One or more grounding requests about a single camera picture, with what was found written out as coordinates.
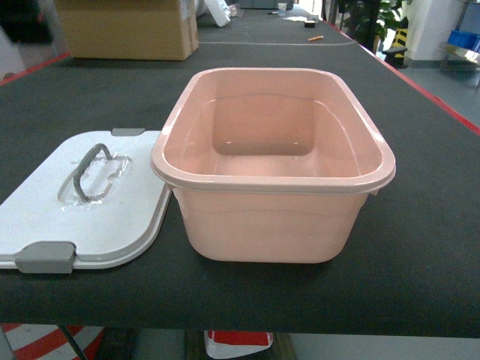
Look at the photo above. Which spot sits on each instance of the white lid with grey handle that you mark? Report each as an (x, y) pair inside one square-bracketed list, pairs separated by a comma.
[(94, 203)]

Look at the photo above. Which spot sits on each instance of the pink plastic storage box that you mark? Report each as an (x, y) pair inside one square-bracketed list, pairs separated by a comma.
[(270, 165)]

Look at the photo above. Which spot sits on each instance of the brown cardboard box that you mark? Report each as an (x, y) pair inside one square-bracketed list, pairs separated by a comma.
[(129, 30)]

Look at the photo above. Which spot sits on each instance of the orange pen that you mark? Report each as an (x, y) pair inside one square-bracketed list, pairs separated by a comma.
[(317, 38)]

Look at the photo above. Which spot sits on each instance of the red white traffic cone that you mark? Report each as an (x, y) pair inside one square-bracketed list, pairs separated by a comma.
[(234, 344)]

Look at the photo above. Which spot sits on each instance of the black felt table mat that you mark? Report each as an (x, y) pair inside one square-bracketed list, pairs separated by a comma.
[(410, 266)]

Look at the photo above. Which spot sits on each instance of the green potted plant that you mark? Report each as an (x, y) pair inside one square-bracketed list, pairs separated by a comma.
[(367, 22)]

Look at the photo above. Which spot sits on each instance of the small blue bin right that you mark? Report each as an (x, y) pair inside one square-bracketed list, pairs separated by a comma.
[(465, 39)]

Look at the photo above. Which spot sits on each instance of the left red white cone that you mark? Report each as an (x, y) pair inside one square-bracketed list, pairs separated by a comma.
[(31, 341)]

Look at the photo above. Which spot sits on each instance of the yellow black striped post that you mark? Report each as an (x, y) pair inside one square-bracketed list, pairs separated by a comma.
[(395, 54)]

